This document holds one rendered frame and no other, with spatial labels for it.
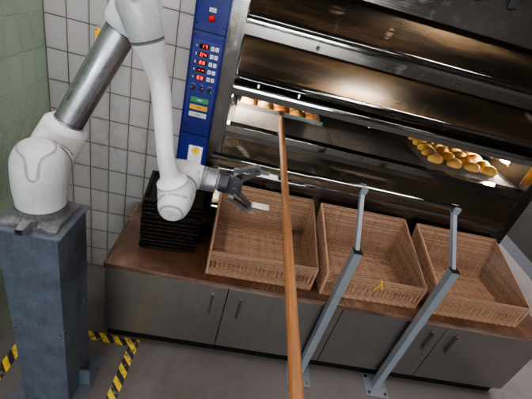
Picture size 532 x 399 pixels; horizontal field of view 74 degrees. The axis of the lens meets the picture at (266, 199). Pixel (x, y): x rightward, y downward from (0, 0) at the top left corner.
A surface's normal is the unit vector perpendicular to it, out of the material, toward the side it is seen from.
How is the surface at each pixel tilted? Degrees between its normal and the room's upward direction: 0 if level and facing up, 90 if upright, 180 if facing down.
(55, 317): 90
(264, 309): 90
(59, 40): 90
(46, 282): 90
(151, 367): 0
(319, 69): 70
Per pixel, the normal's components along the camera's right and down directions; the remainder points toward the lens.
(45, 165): 0.67, 0.22
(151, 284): 0.00, 0.52
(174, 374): 0.24, -0.83
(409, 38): 0.08, 0.21
